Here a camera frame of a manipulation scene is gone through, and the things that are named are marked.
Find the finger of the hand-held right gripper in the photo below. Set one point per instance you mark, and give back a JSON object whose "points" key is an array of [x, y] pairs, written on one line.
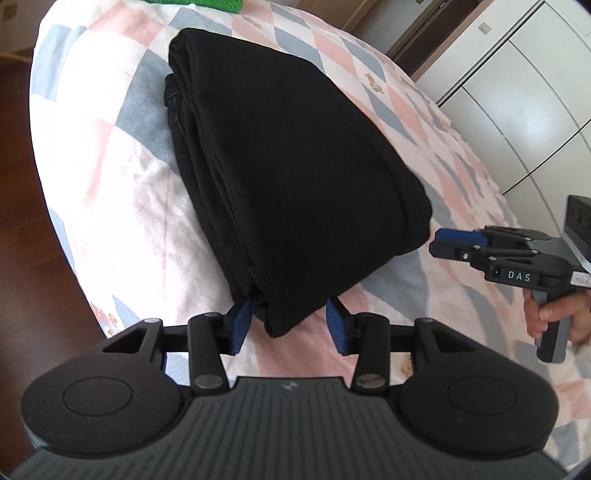
{"points": [[459, 236], [455, 254]]}

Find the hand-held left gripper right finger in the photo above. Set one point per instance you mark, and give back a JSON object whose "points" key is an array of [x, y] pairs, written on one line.
{"points": [[334, 330]]}

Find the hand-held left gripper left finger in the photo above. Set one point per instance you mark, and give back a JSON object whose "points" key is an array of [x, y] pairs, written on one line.
{"points": [[240, 327]]}

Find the black pants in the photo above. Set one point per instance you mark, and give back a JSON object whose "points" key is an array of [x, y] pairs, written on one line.
{"points": [[295, 161]]}

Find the person's right hand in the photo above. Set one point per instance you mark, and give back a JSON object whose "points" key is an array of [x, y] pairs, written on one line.
{"points": [[561, 311]]}

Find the white wardrobe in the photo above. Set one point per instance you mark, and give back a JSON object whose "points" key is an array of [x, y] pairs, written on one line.
{"points": [[531, 92]]}

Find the pink blue checkered bed quilt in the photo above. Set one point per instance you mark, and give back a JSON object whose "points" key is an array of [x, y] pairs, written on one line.
{"points": [[115, 161]]}

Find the wooden door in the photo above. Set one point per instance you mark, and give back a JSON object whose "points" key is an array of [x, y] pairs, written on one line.
{"points": [[369, 18]]}

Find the green folded cloth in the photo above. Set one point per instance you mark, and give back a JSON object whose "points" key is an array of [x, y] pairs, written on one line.
{"points": [[207, 4]]}

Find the grey wall switch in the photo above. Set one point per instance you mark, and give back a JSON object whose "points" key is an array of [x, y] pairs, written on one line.
{"points": [[484, 28]]}

